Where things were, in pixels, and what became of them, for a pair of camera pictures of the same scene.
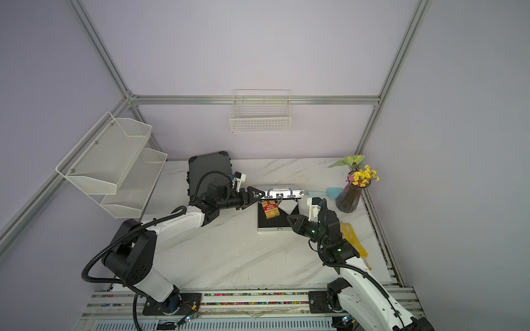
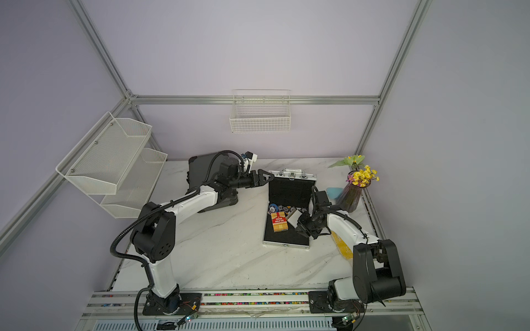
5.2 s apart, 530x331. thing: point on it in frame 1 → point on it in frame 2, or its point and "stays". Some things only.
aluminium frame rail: x=120 y=303 stays
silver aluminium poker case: x=278 y=202 → x=289 y=187
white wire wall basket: x=260 y=110 stays
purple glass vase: x=349 y=196 stays
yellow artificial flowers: x=361 y=175 stays
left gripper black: x=251 y=199 → x=261 y=181
